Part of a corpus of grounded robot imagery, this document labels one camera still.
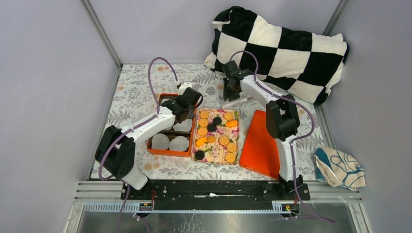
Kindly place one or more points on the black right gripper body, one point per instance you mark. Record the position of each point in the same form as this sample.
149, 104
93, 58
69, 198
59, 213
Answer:
229, 93

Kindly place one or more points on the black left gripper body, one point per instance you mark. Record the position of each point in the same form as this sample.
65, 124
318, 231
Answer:
190, 112

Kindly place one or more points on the orange cookie box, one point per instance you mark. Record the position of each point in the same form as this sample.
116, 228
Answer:
171, 134

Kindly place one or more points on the black sandwich cookie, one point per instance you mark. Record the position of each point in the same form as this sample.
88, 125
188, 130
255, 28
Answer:
217, 120
211, 127
199, 155

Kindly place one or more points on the floral cookie tray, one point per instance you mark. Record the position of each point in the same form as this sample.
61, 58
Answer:
214, 152

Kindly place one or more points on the orange box lid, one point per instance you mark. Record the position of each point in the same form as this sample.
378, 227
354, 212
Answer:
260, 152

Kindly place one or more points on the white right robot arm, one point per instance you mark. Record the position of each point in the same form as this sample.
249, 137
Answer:
282, 120

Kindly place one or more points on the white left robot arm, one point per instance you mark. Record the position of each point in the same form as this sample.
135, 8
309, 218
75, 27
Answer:
116, 149

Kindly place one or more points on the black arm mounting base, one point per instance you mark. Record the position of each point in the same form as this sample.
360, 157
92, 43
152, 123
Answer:
209, 195

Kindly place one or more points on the round golden biscuit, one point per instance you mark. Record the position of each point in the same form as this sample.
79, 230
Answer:
202, 131
203, 122
204, 114
231, 147
211, 139
230, 158
228, 116
224, 140

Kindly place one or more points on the orange jam cookie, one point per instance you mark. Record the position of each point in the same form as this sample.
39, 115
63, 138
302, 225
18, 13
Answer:
231, 123
201, 141

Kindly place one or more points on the floral table mat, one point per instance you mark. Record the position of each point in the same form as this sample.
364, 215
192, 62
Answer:
138, 87

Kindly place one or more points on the black white checkered blanket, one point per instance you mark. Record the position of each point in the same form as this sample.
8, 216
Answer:
302, 63

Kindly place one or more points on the white blue patterned cloth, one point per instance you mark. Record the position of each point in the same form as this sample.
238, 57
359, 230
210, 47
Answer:
338, 169

